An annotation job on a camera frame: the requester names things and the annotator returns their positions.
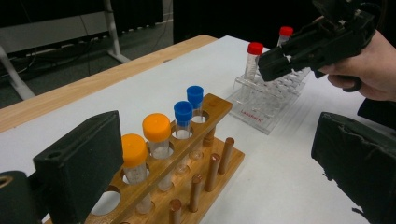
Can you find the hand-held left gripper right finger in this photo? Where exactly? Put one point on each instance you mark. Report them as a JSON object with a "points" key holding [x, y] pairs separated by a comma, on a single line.
{"points": [[358, 161]]}

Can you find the white table sheet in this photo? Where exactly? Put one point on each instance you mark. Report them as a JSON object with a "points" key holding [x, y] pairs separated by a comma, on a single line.
{"points": [[155, 77]]}

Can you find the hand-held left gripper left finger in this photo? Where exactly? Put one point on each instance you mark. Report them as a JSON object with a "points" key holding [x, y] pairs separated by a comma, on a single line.
{"points": [[81, 165]]}

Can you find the white metal stand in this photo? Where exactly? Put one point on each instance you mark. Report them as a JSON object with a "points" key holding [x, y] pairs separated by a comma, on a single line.
{"points": [[46, 31]]}

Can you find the orange capped test tube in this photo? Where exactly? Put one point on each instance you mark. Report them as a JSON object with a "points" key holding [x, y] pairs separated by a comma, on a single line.
{"points": [[156, 127], [134, 151]]}

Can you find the wooden test tube rack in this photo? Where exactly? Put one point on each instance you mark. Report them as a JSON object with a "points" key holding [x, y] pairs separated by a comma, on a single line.
{"points": [[218, 106]]}

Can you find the blue capped test tube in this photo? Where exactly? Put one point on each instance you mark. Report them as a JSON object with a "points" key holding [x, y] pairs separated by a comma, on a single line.
{"points": [[195, 96], [183, 112]]}

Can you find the red capped test tube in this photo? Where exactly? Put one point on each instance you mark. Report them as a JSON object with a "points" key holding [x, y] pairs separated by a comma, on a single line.
{"points": [[285, 31], [255, 48]]}

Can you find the clear plastic test tube rack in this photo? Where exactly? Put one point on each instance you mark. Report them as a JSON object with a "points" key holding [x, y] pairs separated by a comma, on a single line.
{"points": [[264, 105]]}

